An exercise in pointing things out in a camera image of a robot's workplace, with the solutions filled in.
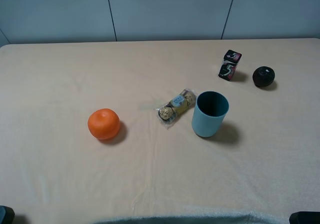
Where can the black gum box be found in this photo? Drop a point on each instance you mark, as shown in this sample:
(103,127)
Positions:
(229,65)

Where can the light blue cup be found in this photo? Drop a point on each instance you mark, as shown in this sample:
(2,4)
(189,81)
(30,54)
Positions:
(210,110)

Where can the chocolate balls clear packet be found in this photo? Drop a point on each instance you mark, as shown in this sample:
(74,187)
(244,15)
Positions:
(170,112)

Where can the orange fruit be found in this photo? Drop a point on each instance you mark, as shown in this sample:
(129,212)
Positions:
(104,124)

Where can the black ball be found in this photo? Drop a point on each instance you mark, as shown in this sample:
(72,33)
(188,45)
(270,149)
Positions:
(263,76)

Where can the black object bottom right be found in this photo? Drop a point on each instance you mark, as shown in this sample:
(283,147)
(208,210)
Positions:
(305,217)

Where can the black object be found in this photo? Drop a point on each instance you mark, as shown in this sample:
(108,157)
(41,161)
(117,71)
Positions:
(7,215)
(305,217)

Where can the black object bottom left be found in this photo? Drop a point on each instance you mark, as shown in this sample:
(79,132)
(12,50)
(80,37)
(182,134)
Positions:
(7,215)

